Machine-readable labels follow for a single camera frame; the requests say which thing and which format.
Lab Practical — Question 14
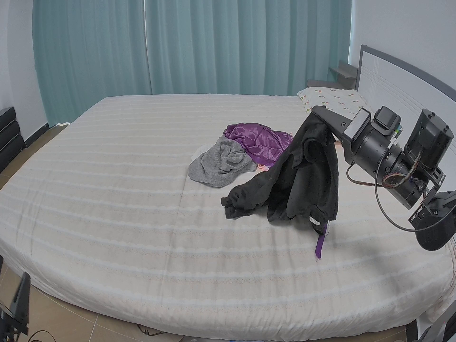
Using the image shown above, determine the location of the bed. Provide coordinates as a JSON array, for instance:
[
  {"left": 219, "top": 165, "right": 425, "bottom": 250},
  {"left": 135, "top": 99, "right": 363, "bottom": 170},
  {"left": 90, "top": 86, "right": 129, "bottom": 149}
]
[{"left": 0, "top": 44, "right": 456, "bottom": 338}]

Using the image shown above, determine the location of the black chest of drawers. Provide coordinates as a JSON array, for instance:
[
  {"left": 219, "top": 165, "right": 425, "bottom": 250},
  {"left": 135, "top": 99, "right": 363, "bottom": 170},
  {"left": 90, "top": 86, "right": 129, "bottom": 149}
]
[{"left": 0, "top": 106, "right": 26, "bottom": 174}]

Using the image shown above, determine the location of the blue-green curtain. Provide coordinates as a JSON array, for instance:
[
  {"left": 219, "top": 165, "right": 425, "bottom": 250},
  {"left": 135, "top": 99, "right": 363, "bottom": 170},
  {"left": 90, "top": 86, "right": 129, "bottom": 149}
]
[
  {"left": 33, "top": 0, "right": 152, "bottom": 127},
  {"left": 144, "top": 0, "right": 354, "bottom": 96}
]

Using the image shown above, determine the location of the black T-shirt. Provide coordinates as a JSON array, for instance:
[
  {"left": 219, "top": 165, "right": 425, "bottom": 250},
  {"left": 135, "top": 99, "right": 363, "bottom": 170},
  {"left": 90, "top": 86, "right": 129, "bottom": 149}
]
[{"left": 221, "top": 112, "right": 339, "bottom": 236}]

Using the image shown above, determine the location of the white garment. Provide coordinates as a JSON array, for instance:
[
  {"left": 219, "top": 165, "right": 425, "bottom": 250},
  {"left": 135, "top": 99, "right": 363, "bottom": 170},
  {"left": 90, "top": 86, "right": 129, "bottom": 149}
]
[{"left": 195, "top": 143, "right": 218, "bottom": 157}]

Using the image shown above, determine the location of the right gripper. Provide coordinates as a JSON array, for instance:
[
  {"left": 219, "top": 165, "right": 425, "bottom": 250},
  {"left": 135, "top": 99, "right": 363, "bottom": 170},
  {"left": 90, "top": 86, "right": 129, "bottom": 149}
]
[{"left": 311, "top": 105, "right": 405, "bottom": 182}]

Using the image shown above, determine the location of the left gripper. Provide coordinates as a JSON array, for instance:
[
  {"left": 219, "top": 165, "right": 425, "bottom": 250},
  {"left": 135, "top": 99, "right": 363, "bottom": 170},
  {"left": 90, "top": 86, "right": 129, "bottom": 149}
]
[{"left": 0, "top": 271, "right": 32, "bottom": 339}]

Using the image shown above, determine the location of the white printed pillow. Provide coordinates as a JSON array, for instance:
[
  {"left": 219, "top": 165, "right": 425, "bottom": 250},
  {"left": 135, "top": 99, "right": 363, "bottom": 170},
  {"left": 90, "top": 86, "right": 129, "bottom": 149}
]
[{"left": 297, "top": 87, "right": 372, "bottom": 120}]

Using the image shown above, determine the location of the grey bedside table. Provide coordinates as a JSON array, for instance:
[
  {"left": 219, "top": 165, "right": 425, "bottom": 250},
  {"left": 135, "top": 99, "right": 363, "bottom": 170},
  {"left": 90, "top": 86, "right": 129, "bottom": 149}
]
[{"left": 307, "top": 60, "right": 358, "bottom": 90}]

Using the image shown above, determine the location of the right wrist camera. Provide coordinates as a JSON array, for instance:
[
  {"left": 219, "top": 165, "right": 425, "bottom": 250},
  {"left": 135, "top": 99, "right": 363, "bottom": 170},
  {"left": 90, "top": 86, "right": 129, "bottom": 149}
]
[{"left": 373, "top": 106, "right": 402, "bottom": 136}]

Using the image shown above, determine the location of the purple satin garment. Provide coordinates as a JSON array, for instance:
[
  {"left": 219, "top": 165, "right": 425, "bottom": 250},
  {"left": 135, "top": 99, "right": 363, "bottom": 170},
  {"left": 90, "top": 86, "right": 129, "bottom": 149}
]
[{"left": 224, "top": 123, "right": 332, "bottom": 261}]

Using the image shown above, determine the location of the grey garment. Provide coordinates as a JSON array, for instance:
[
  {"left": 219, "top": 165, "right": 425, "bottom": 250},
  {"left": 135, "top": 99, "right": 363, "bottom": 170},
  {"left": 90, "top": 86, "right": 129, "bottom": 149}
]
[{"left": 188, "top": 136, "right": 255, "bottom": 188}]

